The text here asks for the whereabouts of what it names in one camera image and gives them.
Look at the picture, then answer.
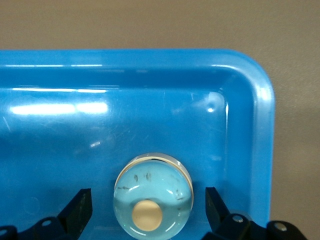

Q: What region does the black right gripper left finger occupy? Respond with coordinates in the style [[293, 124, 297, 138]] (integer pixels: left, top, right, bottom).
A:
[[0, 188, 94, 240]]

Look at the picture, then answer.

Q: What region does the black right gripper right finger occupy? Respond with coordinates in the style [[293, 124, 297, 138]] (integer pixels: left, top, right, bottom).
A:
[[201, 186, 310, 240]]

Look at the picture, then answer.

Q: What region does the light blue call bell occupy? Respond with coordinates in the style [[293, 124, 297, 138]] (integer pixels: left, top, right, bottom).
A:
[[112, 152, 195, 238]]

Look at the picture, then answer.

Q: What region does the blue plastic tray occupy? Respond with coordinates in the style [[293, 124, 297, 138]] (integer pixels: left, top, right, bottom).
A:
[[0, 48, 278, 240]]

